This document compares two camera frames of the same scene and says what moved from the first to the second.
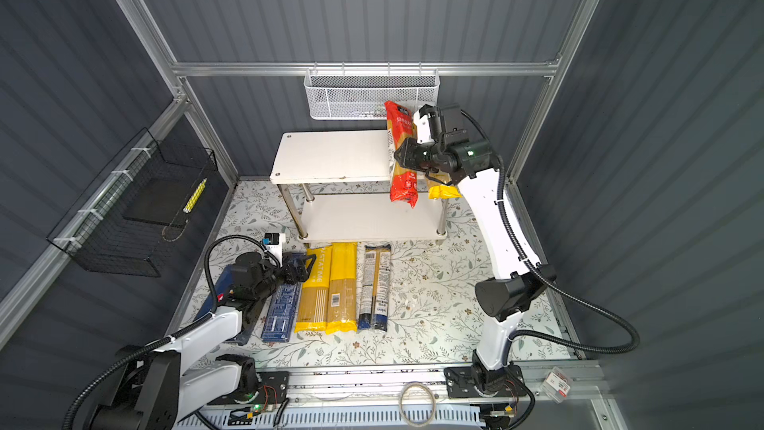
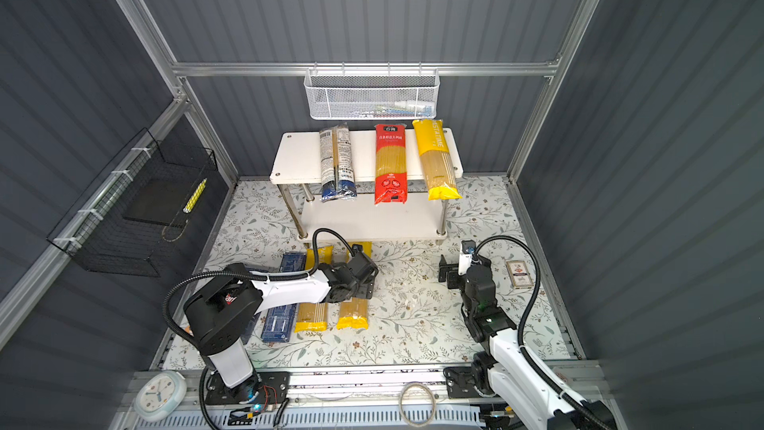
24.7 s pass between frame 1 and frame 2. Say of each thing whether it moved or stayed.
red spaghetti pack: moved
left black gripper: moved
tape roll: stayed
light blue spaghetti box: stayed
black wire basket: stayed
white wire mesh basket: stayed
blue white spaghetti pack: moved
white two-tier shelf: stayed
